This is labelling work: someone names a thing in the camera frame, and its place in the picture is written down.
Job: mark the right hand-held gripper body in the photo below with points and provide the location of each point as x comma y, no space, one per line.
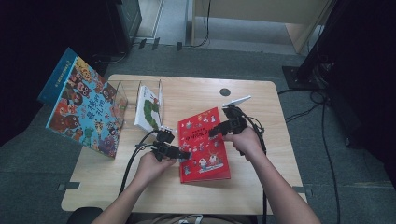
238,123

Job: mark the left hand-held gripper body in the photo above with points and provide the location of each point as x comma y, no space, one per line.
163,144

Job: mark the red picture book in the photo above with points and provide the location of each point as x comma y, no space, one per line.
202,152

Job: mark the white caterpillar picture book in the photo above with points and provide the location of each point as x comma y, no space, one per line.
148,107

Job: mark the clear acrylic book rack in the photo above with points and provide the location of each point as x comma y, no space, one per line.
132,96

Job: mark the colourful animal picture book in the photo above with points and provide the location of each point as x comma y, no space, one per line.
87,112

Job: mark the dark blue monster picture book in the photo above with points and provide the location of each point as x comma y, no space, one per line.
57,77

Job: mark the person's right hand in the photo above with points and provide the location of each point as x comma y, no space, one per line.
246,144

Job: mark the person's left hand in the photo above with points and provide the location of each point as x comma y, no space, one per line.
152,169

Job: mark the black round table grommet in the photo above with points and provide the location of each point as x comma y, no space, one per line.
224,92

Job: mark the black metal stand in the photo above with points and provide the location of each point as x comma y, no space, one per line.
308,74

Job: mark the black tape marker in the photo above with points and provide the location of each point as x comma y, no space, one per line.
179,46
155,43
142,43

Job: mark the grey tape strip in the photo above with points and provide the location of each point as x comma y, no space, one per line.
306,190
68,186

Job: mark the person's dark clothing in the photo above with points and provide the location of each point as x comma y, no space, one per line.
82,216

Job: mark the light wooden furniture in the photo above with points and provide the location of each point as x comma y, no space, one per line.
264,9

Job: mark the black cabinet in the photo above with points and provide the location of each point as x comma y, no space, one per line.
126,21

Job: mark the dark curtain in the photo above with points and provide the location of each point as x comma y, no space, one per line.
25,31

